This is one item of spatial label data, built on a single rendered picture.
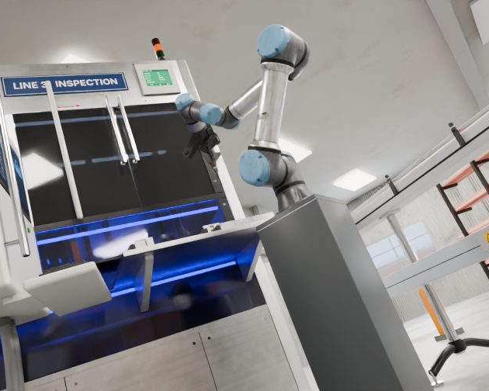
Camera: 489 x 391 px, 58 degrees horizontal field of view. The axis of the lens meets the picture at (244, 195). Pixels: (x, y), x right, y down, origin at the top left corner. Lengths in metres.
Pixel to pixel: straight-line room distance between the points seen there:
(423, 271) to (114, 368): 1.52
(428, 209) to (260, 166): 10.15
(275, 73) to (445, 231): 10.07
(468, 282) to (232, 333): 9.58
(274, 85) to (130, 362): 1.21
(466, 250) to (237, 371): 1.15
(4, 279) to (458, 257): 1.83
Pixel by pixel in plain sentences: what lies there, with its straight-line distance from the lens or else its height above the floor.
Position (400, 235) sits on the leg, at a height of 0.71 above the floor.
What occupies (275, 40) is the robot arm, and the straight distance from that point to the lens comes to 1.51.
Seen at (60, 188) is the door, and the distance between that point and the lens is 2.16.
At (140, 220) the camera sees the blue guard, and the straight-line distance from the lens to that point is 2.10.
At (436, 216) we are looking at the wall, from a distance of 11.42.
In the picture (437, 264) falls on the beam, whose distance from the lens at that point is 2.34.
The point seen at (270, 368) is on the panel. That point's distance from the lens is 2.08.
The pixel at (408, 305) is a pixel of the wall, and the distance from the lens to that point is 11.64.
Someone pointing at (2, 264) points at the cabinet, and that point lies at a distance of 1.43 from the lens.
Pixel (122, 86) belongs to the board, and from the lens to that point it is 2.51.
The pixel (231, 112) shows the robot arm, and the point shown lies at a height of 1.28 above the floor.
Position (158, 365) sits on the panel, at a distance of 1.94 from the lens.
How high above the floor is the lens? 0.38
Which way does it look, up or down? 20 degrees up
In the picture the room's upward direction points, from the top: 21 degrees counter-clockwise
